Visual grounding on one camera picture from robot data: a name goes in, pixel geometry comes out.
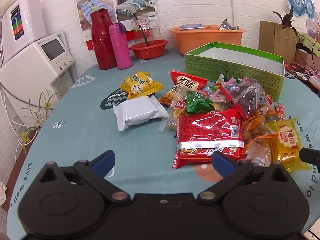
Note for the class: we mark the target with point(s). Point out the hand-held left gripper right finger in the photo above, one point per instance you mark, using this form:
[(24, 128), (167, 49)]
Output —
[(222, 162)]

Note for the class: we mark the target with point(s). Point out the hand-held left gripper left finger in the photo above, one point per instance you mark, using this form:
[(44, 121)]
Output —
[(103, 162)]

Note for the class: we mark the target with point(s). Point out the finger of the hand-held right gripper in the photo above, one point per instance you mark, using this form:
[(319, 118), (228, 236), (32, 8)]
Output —
[(311, 156)]

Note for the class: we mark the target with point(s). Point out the yellow bread packet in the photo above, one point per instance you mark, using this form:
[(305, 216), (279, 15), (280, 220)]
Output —
[(287, 140)]

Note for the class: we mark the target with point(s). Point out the white snack packet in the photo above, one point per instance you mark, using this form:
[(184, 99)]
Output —
[(140, 112)]

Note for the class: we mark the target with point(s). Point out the yellow snack packet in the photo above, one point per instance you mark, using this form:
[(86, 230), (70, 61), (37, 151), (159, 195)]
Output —
[(138, 85)]

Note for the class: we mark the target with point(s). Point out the red cracker snack packet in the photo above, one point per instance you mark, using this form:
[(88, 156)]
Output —
[(186, 83)]

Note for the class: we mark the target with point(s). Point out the green cardboard box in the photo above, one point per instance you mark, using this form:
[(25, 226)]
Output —
[(225, 70)]

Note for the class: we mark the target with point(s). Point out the large red snack packet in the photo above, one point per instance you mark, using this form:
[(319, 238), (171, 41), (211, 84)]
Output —
[(207, 132)]

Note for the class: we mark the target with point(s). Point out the teal printed tablecloth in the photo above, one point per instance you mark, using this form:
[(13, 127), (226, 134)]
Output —
[(87, 130)]

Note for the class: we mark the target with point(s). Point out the clear pastry packet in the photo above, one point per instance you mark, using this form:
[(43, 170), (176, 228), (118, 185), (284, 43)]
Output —
[(258, 152)]

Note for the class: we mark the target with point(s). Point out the orange nut packet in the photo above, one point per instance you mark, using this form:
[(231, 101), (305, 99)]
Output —
[(253, 123)]

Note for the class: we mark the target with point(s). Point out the green candy wrapper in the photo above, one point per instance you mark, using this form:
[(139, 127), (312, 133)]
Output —
[(198, 102)]

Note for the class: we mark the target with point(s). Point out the clear bag of dark dates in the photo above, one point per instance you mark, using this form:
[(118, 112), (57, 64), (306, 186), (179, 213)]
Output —
[(247, 97)]

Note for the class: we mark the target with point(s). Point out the thin leafed potted plant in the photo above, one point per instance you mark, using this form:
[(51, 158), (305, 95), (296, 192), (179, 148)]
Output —
[(37, 115)]

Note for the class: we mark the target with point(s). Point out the green shoe box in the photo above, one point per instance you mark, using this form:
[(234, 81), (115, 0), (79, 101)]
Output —
[(311, 42)]

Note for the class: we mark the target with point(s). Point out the white appliance with screen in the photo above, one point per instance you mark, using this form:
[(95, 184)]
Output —
[(32, 72)]

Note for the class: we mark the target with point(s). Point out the pink thermos bottle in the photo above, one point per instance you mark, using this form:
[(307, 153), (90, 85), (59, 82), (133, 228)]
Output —
[(120, 47)]

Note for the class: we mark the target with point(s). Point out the brown cardboard box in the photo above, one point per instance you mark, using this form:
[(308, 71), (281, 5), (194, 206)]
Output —
[(275, 42)]

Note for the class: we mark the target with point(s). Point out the red plastic basin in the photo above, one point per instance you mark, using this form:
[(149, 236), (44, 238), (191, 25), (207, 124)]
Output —
[(148, 51)]

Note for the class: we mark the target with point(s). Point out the red thermos jug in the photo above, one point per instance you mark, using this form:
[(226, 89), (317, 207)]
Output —
[(101, 40)]

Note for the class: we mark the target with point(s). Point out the orange plastic basin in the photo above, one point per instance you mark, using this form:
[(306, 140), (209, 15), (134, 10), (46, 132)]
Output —
[(200, 41)]

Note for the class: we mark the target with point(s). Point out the glass pitcher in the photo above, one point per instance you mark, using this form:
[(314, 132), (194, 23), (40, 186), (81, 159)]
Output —
[(147, 31)]

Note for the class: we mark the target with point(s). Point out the blue plastic lid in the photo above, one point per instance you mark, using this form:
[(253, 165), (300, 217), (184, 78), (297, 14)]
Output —
[(191, 27)]

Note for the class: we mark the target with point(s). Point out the purple leafed plant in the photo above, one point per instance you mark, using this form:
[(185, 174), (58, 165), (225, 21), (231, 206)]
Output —
[(287, 17)]

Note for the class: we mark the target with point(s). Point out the medium blue decorative plate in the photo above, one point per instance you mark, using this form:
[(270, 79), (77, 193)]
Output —
[(310, 7)]

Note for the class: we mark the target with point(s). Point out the white water purifier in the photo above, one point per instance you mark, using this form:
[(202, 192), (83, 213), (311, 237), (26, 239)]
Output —
[(25, 25)]

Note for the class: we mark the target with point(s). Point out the wall poster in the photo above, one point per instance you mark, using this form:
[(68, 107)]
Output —
[(120, 2)]

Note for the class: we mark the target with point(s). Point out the white wall pipe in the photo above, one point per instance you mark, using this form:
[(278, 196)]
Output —
[(231, 0)]

